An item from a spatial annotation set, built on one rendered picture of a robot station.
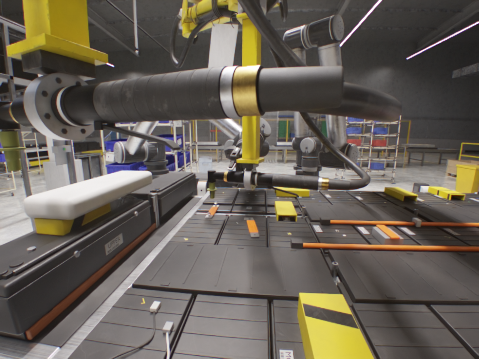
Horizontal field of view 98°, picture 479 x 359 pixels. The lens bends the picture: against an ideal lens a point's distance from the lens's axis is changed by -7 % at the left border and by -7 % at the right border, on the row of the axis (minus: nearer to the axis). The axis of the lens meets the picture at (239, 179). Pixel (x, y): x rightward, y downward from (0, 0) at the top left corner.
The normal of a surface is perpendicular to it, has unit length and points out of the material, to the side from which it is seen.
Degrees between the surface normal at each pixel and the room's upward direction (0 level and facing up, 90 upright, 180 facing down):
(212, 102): 116
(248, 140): 90
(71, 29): 90
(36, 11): 90
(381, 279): 0
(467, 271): 0
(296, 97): 124
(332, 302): 0
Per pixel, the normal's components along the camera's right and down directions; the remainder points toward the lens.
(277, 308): 0.00, -0.98
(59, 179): -0.10, 0.20
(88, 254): 0.99, 0.02
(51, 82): 0.94, 0.07
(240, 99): -0.31, 0.60
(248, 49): -0.36, 0.18
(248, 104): -0.25, 0.79
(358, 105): 0.36, 0.61
